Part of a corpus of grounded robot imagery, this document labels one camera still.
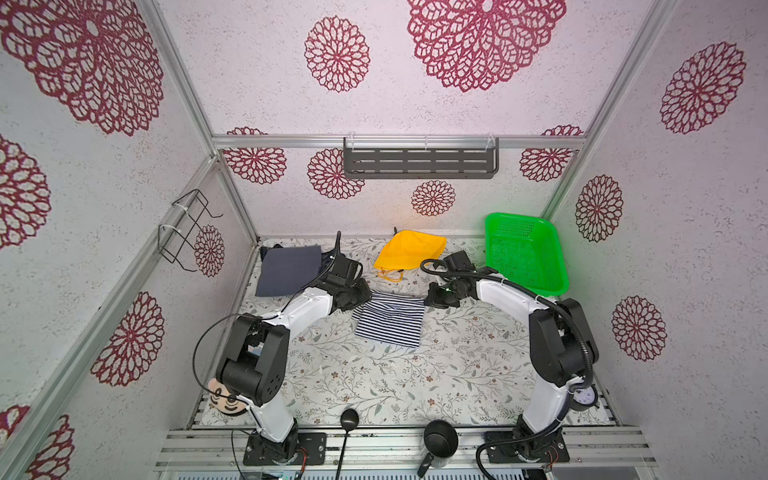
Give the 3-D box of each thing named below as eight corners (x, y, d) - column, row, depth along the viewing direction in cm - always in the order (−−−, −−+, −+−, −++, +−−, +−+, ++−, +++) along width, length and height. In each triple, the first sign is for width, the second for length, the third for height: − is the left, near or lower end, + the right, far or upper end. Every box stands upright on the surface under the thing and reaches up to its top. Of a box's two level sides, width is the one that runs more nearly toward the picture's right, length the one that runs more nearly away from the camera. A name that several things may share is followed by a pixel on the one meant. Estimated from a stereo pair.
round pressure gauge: (573, 408, 82) (580, 404, 79) (566, 388, 85) (572, 384, 82) (595, 408, 82) (603, 404, 79) (587, 388, 85) (594, 384, 82)
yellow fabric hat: (367, 267, 114) (367, 261, 112) (407, 226, 128) (407, 221, 126) (409, 291, 107) (410, 286, 105) (446, 246, 121) (447, 240, 119)
